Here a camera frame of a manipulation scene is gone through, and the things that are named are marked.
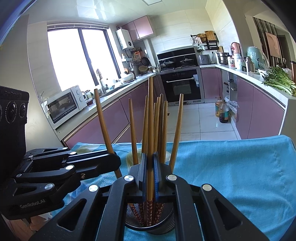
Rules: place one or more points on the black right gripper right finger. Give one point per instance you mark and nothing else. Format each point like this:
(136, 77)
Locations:
(201, 212)

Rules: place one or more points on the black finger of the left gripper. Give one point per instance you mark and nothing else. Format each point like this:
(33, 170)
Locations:
(93, 164)

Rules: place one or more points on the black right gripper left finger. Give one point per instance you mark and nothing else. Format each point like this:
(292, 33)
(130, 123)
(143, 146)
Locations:
(96, 213)

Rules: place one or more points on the wooden chopstick red patterned end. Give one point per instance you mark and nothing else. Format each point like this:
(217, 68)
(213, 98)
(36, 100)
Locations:
(102, 124)

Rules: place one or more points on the kitchen faucet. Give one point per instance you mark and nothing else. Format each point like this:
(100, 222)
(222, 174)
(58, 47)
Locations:
(100, 81)

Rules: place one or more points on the blue tablecloth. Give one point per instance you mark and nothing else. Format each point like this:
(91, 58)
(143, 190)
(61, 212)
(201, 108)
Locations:
(257, 176)

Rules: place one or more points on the white microwave oven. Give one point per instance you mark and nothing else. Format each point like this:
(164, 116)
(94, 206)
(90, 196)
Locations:
(64, 105)

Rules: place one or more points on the black mesh utensil cup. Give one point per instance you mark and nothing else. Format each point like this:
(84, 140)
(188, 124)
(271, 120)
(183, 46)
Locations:
(165, 224)

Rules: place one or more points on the cooking oil bottle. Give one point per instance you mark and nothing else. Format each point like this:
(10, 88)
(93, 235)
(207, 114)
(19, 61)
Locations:
(223, 112)

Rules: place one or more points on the purple lower cabinets right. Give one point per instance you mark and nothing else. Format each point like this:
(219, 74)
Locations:
(260, 109)

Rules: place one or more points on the white water heater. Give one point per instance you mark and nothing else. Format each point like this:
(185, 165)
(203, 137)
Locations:
(124, 39)

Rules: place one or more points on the black built-in oven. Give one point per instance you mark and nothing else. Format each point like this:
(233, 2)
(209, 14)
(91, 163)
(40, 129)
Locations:
(186, 81)

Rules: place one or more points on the purple upper cabinet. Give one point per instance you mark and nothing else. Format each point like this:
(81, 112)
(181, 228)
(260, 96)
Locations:
(140, 28)

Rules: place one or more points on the black gas stove hood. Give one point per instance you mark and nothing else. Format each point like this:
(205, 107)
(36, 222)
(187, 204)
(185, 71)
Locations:
(178, 58)

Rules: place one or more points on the green leafy vegetables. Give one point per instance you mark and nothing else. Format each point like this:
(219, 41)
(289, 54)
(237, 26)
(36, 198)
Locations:
(277, 78)

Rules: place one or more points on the steel cooking pot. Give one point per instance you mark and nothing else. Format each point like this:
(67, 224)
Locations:
(222, 58)

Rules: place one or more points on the mint green appliance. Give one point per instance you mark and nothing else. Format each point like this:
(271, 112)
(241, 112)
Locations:
(257, 57)

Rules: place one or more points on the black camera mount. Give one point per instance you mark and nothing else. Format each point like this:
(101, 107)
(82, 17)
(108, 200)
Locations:
(14, 108)

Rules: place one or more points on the black wall shelf rack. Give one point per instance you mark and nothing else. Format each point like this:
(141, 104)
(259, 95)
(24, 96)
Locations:
(207, 41)

